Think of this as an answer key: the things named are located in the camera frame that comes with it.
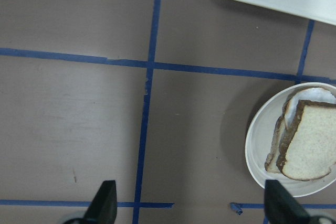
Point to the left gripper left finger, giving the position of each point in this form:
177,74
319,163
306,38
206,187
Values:
103,208

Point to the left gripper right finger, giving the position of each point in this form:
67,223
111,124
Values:
281,207

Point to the bread slice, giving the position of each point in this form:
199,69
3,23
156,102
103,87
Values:
270,164
307,151

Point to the cream round plate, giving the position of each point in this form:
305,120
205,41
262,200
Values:
259,139

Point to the fried egg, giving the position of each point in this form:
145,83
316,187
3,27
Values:
315,94

